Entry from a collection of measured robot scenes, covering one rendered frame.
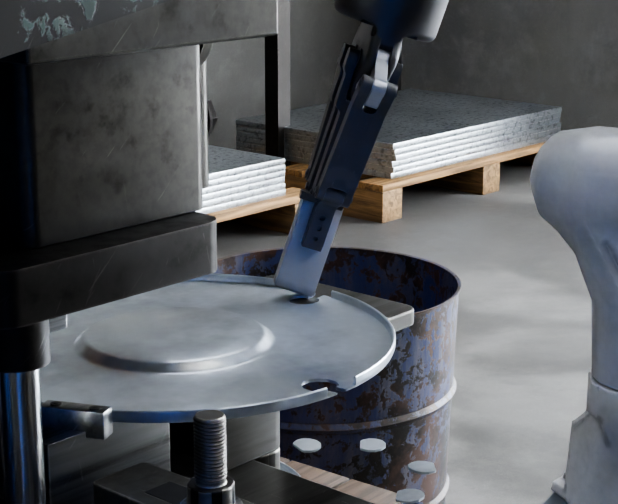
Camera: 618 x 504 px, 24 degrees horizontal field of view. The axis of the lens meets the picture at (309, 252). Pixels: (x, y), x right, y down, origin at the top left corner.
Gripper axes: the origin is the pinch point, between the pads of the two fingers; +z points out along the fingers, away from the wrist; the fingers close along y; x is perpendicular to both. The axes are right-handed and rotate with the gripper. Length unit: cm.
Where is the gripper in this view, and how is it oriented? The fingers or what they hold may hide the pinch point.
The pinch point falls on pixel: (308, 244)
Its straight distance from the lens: 105.3
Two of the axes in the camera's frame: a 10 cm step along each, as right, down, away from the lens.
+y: -1.0, -2.5, 9.6
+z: -3.2, 9.3, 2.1
